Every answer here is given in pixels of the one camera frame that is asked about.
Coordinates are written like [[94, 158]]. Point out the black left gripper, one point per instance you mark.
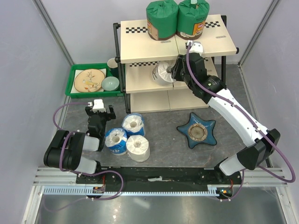
[[109, 115]]

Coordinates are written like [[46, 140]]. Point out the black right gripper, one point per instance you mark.
[[176, 68]]

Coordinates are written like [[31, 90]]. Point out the white roll back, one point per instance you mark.
[[162, 74]]

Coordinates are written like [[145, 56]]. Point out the white roll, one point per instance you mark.
[[162, 74], [138, 148]]

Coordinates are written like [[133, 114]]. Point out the blue plastic roll back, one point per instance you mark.
[[133, 124]]

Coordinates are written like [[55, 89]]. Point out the blue plastic roll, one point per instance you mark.
[[133, 124], [116, 140]]

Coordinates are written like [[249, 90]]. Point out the white roll front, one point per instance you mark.
[[138, 148]]

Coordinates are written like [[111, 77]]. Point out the green roll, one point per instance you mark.
[[162, 19], [192, 15]]

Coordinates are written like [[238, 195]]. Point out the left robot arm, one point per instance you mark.
[[66, 148]]

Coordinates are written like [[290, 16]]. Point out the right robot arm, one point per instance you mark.
[[259, 141]]

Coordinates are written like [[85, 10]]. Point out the green plastic tray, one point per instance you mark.
[[78, 68]]

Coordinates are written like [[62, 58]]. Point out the blue plastic roll front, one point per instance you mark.
[[116, 140]]

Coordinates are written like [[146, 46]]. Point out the light teal patterned bowl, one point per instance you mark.
[[110, 84]]

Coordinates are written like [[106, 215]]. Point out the white paper under plate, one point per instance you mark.
[[77, 92]]

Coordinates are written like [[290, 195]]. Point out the oval bird pattern plate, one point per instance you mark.
[[89, 80]]

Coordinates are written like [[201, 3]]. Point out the dark green mug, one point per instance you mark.
[[113, 67]]

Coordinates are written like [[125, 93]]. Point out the blue starfish shaped dish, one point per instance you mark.
[[198, 131]]

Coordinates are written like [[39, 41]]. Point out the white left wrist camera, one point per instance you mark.
[[97, 105]]

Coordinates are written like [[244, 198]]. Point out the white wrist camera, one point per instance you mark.
[[195, 47], [97, 105]]

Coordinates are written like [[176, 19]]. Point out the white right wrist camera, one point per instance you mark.
[[195, 47]]

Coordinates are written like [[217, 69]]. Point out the black frame beige shelf rack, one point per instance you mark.
[[138, 54]]

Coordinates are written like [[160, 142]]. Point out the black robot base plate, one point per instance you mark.
[[170, 176]]

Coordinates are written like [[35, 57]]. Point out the right aluminium frame post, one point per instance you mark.
[[265, 19]]

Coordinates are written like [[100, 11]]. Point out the aluminium frame post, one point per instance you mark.
[[265, 19], [50, 25]]

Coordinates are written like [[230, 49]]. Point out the left aluminium frame post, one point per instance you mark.
[[50, 25]]

